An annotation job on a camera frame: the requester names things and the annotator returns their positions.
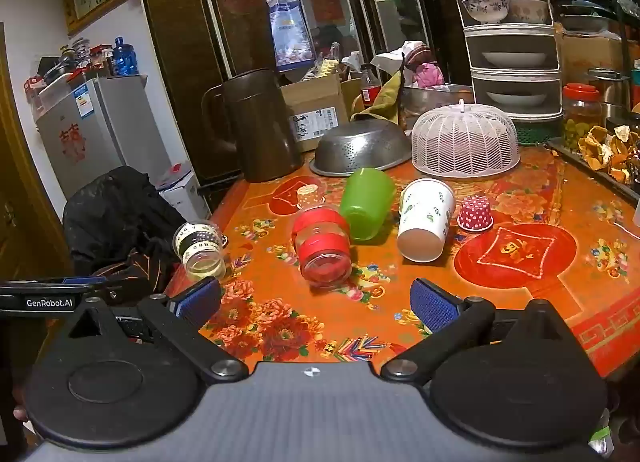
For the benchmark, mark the brown cardboard box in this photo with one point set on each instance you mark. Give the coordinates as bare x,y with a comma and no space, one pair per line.
320,114

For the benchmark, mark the white plastic bag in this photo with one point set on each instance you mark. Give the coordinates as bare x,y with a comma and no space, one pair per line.
400,58

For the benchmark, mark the metal kettle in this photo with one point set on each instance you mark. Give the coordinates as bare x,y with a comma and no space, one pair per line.
607,89

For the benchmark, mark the glass jar with red lid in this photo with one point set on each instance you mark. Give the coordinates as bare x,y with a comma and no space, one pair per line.
581,114

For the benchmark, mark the white plate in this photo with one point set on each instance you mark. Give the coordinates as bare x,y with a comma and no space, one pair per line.
515,99
515,59

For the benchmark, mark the olive green cloth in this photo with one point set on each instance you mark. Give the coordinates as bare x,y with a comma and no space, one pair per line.
384,101

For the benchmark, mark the blue and white packet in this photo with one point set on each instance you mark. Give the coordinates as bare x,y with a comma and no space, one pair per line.
290,27

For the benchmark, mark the white tiered dish rack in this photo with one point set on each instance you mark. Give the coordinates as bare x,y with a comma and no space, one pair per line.
510,77

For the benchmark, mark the pale patterned bowl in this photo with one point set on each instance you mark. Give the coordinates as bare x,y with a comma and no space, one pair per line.
529,11

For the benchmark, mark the white cardboard box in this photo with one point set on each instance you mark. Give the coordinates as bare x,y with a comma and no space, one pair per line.
182,192

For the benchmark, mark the dried orange peels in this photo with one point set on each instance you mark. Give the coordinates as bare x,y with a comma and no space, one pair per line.
607,149

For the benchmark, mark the small pale dotted paper cup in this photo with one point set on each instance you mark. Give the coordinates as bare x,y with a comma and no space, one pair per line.
308,196

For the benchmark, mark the dark tray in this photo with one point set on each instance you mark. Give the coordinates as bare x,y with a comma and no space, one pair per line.
595,173

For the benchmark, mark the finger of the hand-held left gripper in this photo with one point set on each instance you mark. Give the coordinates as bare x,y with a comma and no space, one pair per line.
84,280

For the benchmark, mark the metal colander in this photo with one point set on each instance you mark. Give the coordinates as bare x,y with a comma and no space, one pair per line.
360,147

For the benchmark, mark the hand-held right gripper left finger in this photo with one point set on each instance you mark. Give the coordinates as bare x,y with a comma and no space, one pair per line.
197,301

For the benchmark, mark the metal basin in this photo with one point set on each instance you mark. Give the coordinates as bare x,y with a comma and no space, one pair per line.
435,98

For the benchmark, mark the black jacket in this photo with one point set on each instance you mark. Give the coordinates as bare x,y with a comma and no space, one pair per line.
120,217

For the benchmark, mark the pink plastic bag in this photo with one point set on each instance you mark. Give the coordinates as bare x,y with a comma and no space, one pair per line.
428,75

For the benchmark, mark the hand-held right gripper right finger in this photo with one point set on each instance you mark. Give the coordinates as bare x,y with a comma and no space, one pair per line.
432,304

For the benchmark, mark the black cooking pot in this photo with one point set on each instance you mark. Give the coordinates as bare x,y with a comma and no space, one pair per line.
60,68

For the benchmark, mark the blue patterned bowl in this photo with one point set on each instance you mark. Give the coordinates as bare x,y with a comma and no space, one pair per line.
485,9

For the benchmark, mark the green plastic cup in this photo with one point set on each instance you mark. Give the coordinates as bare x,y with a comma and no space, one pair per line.
367,204

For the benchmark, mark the red polka dot cupcake cup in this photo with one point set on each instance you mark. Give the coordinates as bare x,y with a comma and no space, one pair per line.
475,214

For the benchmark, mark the clear glass cup with band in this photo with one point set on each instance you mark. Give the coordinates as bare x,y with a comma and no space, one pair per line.
200,249

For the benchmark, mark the red sleeved glass cup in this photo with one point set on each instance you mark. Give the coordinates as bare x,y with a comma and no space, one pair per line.
322,247

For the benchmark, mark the dark mirrored cabinet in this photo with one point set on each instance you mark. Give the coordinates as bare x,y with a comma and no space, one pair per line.
190,67

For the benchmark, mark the blue water bottle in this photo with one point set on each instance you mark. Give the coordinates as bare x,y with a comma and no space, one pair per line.
124,58

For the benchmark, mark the white plastic food cover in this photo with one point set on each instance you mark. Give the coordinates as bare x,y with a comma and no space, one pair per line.
465,142

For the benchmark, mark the green plastic basket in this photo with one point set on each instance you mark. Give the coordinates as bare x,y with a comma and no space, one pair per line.
537,134

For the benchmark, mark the dark brown pitcher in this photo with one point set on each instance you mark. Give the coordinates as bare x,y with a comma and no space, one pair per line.
260,127

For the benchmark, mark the grey refrigerator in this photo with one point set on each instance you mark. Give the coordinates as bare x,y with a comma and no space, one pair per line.
100,137

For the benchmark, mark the wooden door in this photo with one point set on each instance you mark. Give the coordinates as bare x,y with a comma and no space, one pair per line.
15,192

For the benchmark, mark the large tan cardboard box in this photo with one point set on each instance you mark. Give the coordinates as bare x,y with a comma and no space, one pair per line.
590,54

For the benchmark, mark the white leaf print paper cup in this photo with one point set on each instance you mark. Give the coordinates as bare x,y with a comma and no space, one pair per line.
425,219

